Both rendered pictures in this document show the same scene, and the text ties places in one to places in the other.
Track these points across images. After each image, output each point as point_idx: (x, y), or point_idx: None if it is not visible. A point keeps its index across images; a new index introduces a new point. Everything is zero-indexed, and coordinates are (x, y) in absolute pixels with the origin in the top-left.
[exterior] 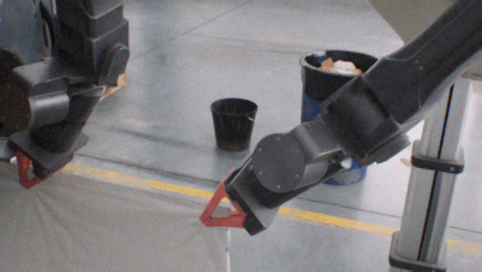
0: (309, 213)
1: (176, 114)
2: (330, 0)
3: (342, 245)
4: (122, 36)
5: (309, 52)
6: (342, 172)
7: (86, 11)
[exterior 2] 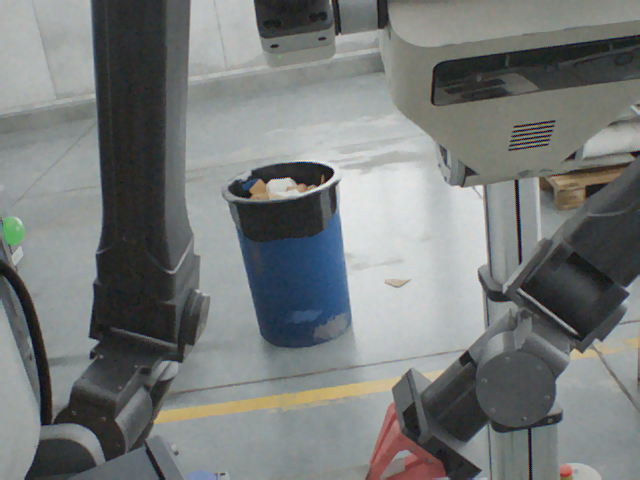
0: (305, 393)
1: (60, 317)
2: (199, 97)
3: (367, 420)
4: (195, 280)
5: (229, 179)
6: (324, 324)
7: (163, 266)
